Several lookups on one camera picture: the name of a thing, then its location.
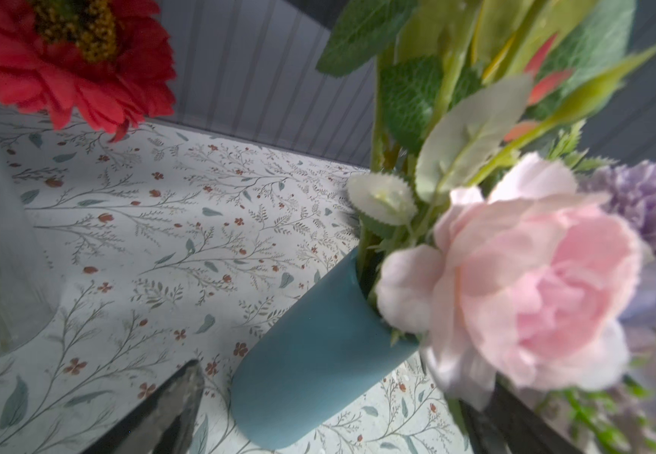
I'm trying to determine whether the red gerbera flower stem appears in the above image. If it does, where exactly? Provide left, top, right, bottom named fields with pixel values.
left=0, top=0, right=176, bottom=142

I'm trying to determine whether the dark blue hydrangea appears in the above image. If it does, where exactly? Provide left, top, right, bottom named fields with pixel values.
left=315, top=0, right=656, bottom=188

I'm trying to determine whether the floral patterned table mat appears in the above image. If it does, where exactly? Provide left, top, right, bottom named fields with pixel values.
left=0, top=107, right=477, bottom=454

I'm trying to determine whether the teal cylindrical vase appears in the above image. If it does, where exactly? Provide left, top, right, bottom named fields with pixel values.
left=231, top=251, right=419, bottom=450

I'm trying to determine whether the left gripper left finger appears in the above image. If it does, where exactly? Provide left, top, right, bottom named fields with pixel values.
left=83, top=359, right=205, bottom=454

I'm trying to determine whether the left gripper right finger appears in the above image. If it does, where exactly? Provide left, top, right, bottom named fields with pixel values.
left=458, top=385, right=581, bottom=454

